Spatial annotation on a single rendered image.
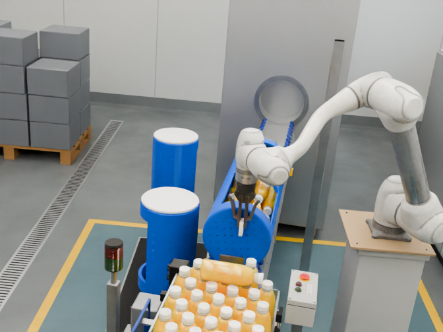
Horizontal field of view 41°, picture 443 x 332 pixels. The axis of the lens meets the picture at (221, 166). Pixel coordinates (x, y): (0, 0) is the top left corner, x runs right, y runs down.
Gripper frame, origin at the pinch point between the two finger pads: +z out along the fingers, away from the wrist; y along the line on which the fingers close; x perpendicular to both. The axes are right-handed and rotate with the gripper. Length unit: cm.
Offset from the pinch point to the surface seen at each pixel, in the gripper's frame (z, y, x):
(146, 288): 57, -46, 28
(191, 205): 12.4, -28.3, 36.1
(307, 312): 10.1, 29.5, -35.0
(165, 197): 12, -42, 40
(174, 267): 16.1, -23.7, -12.1
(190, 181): 39, -47, 122
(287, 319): 14.2, 23.2, -35.0
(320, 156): 18, 30, 142
